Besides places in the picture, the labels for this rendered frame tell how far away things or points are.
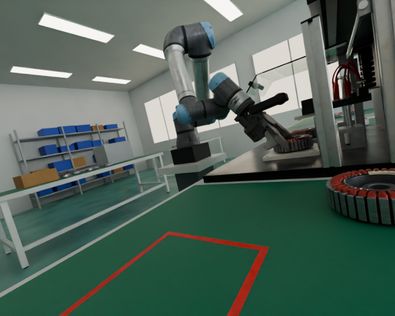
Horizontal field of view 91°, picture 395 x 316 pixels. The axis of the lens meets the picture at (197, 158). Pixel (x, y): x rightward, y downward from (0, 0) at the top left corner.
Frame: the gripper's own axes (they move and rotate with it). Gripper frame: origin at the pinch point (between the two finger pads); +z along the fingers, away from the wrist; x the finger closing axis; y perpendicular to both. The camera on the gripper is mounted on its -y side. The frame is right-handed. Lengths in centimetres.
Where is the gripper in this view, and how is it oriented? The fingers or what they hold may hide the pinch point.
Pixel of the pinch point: (293, 144)
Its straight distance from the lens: 67.2
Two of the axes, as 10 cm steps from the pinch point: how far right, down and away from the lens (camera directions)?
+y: -5.3, 6.5, 5.5
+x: -5.6, 2.2, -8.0
